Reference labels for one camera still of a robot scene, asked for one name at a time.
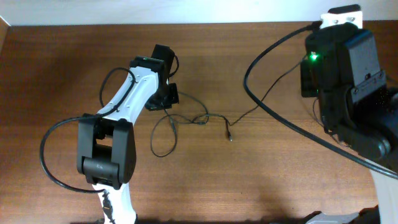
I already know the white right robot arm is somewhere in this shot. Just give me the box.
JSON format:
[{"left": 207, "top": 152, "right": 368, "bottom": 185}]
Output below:
[{"left": 300, "top": 22, "right": 397, "bottom": 175}]

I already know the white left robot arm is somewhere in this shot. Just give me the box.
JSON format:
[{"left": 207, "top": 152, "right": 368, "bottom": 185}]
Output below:
[{"left": 76, "top": 44, "right": 179, "bottom": 223}]

